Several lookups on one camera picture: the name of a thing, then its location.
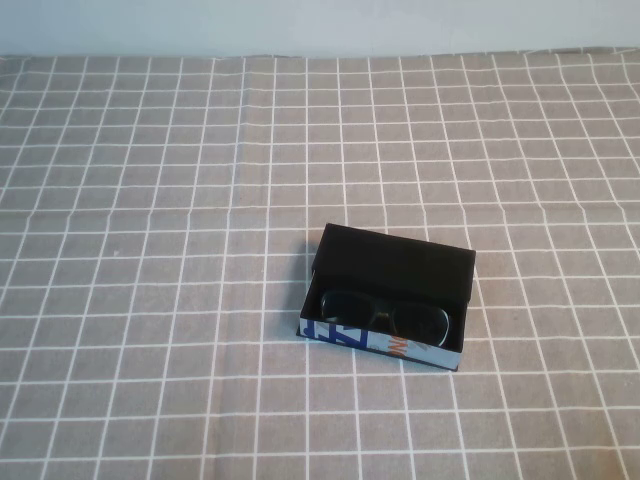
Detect black framed glasses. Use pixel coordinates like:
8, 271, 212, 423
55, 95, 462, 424
319, 288, 454, 350

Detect printed glasses case black lining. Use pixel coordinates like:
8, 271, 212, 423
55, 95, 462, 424
298, 222, 477, 375

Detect grey white checked tablecloth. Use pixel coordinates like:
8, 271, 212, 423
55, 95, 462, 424
0, 47, 640, 480

